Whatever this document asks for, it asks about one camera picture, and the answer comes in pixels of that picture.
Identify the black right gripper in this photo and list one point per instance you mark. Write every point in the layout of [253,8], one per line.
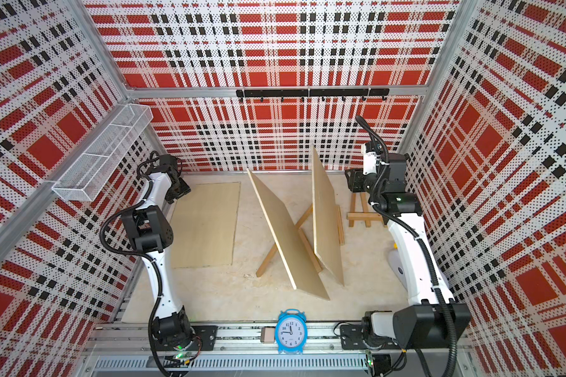
[354,180]

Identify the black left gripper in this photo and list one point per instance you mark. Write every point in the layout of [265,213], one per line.
[185,188]

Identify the wooden easel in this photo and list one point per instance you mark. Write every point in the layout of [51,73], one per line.
[360,210]
[286,241]
[340,225]

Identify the plywood board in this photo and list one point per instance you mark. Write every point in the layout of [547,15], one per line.
[327,245]
[204,224]
[299,267]

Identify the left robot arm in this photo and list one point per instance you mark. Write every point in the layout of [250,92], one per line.
[150,235]

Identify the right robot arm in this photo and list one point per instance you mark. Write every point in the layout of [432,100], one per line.
[433,319]

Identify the white purple toy device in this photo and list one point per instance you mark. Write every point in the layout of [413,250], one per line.
[395,261]

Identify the blue alarm clock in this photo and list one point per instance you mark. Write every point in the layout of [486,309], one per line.
[291,331]

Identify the small beige box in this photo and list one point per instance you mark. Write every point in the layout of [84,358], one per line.
[267,335]

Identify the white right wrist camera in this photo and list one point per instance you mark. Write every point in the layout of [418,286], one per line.
[371,159]

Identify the white wire basket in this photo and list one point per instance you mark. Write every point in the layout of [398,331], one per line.
[88,175]

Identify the black hook rail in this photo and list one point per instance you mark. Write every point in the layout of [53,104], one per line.
[319,93]

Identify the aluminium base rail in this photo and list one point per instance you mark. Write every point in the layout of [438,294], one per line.
[236,349]

